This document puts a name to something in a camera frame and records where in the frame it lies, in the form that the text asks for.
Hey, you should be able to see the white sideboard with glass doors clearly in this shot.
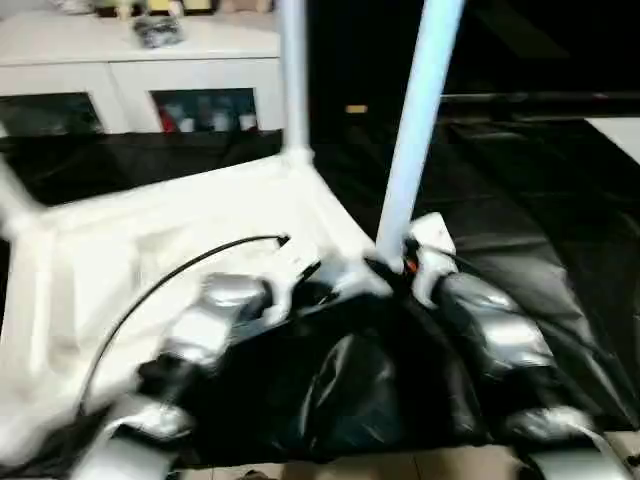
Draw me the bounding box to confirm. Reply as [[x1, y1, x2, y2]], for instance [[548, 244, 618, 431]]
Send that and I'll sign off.
[[0, 8, 287, 137]]

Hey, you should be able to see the flat white panel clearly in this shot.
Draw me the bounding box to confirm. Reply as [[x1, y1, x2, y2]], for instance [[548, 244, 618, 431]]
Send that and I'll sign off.
[[585, 117, 640, 167]]

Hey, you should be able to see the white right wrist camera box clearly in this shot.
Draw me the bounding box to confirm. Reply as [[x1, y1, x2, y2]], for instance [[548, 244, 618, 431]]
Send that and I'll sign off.
[[402, 213, 459, 307]]

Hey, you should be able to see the white plastic table top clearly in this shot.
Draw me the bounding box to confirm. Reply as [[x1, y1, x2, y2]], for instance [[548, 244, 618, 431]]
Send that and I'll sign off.
[[0, 150, 396, 463]]

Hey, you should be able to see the dark object on cabinet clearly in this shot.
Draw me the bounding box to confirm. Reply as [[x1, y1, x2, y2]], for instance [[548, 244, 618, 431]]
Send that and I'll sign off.
[[134, 14, 187, 50]]

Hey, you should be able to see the white plastic table leg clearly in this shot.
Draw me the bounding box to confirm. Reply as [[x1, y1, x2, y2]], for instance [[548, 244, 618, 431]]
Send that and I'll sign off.
[[374, 0, 467, 265], [0, 158, 47, 243], [278, 0, 317, 163]]

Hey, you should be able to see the black plastic mat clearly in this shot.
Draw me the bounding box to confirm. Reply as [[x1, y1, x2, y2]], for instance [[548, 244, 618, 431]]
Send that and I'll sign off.
[[0, 118, 640, 471]]

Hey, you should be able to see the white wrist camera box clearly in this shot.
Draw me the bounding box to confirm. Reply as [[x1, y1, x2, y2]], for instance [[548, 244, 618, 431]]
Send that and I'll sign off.
[[260, 240, 324, 323], [402, 213, 459, 307]]

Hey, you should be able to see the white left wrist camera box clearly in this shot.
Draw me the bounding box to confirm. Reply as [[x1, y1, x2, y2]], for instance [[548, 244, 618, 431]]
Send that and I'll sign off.
[[260, 240, 324, 323]]

